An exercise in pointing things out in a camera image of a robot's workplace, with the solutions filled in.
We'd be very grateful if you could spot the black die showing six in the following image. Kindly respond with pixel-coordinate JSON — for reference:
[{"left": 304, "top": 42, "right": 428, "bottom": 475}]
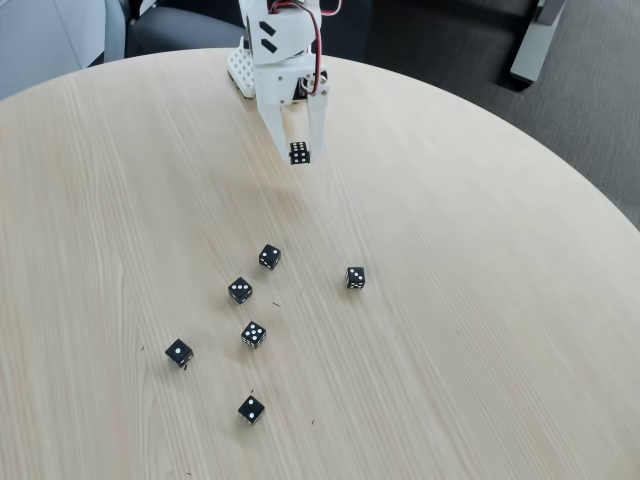
[{"left": 288, "top": 141, "right": 313, "bottom": 167}]

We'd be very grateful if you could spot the dark grey office chair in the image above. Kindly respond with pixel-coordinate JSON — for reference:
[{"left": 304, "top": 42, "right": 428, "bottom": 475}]
[{"left": 124, "top": 5, "right": 246, "bottom": 59}]

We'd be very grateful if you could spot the black die showing two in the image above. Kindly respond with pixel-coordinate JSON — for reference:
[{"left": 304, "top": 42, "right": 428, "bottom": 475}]
[
  {"left": 257, "top": 243, "right": 282, "bottom": 271},
  {"left": 237, "top": 394, "right": 266, "bottom": 426}
]

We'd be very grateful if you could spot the dark upholstered seat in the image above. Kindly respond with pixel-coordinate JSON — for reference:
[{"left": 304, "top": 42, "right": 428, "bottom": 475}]
[{"left": 322, "top": 0, "right": 536, "bottom": 91}]

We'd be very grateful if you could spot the black die showing five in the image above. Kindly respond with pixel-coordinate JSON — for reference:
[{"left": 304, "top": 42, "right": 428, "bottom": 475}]
[{"left": 240, "top": 320, "right": 268, "bottom": 351}]

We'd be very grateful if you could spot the grey desk leg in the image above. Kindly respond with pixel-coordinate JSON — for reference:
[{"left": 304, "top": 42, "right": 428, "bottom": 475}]
[{"left": 509, "top": 0, "right": 566, "bottom": 84}]

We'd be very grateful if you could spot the white cabinet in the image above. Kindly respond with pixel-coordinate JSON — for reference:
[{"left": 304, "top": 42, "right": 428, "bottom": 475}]
[{"left": 0, "top": 0, "right": 109, "bottom": 100}]

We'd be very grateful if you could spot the black die showing one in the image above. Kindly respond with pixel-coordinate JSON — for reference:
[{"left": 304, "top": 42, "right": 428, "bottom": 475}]
[{"left": 164, "top": 338, "right": 195, "bottom": 370}]

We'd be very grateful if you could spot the red black gripper servo cable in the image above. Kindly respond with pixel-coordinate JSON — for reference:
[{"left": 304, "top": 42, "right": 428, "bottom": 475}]
[{"left": 269, "top": 1, "right": 325, "bottom": 96}]

